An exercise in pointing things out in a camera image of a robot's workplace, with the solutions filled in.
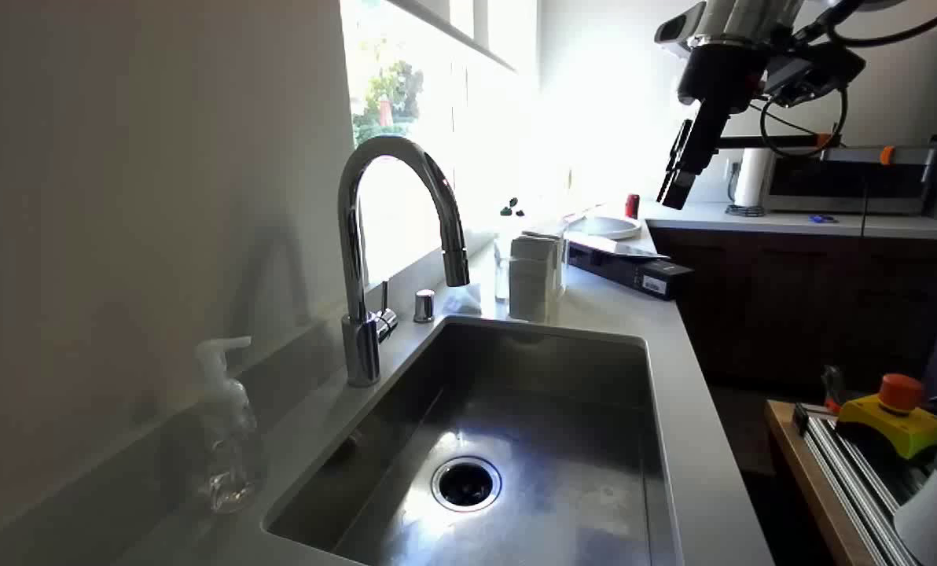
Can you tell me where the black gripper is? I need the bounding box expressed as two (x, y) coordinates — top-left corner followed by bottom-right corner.
(655, 40), (773, 212)

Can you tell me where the stainless steel sink basin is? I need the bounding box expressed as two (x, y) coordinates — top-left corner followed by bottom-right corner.
(263, 311), (674, 566)

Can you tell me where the round sink drain hole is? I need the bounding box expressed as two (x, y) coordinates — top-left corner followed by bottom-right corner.
(429, 453), (507, 515)

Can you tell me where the white paper towel roll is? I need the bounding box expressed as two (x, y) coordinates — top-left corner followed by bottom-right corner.
(734, 146), (778, 213)

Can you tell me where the white bowl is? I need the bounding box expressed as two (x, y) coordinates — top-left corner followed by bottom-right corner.
(576, 212), (647, 244)

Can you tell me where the small black box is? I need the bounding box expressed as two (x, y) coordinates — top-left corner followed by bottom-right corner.
(637, 260), (694, 302)

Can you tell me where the dark wooden cabinet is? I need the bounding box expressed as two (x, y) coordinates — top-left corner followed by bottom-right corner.
(651, 220), (937, 399)

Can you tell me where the white square container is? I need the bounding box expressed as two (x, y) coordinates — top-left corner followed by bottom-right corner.
(507, 230), (569, 325)

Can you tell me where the yellow emergency stop button box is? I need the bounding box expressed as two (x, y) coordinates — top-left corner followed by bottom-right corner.
(832, 370), (937, 462)

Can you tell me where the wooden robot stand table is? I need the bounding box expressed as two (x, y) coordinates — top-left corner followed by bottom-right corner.
(763, 397), (885, 566)

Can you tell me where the chrome gooseneck faucet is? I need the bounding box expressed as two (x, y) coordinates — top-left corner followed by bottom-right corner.
(336, 131), (476, 389)

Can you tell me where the clear soap pump bottle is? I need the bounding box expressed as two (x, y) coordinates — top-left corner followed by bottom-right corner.
(192, 333), (263, 515)

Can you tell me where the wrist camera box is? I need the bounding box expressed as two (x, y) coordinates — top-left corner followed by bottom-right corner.
(763, 43), (869, 106)

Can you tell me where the black robot cable conduit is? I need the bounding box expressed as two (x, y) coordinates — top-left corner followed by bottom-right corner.
(802, 0), (937, 49)

